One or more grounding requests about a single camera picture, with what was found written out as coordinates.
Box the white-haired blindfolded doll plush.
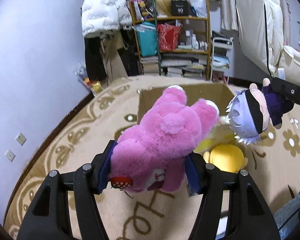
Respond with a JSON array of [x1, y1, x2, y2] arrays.
[[224, 78, 294, 145]]

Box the pink bear plush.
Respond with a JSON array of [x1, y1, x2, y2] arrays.
[[109, 85, 219, 193]]

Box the yellow round plush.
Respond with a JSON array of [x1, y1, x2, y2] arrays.
[[203, 144, 248, 173]]

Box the open cardboard box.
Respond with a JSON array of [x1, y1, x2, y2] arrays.
[[136, 82, 237, 156]]

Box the white rolling cart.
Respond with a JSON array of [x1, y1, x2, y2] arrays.
[[210, 31, 234, 84]]

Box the cream folded mattress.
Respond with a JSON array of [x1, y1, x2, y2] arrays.
[[235, 0, 300, 86]]

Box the stack of books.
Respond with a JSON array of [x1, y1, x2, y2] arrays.
[[141, 53, 208, 77]]

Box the bag of yellow toys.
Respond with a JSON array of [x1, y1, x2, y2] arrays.
[[75, 63, 103, 96]]

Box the wooden bookshelf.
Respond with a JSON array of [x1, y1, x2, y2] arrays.
[[129, 0, 212, 76]]

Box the red patterned bag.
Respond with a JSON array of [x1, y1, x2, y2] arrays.
[[158, 23, 182, 51]]

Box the black box marked 40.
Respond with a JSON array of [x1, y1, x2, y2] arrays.
[[171, 0, 189, 16]]

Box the teal storage bag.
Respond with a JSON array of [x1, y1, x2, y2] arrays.
[[134, 22, 157, 57]]

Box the beige hanging coat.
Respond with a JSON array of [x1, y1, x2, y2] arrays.
[[101, 32, 128, 83]]

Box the white puffer jacket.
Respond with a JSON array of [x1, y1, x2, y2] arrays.
[[81, 0, 132, 38]]

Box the white wall socket lower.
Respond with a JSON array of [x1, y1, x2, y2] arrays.
[[5, 150, 15, 162]]

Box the white wall socket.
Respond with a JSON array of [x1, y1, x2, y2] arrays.
[[16, 133, 27, 146], [5, 150, 15, 162]]

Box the white wall socket upper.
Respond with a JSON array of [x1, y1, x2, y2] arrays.
[[16, 133, 27, 146]]

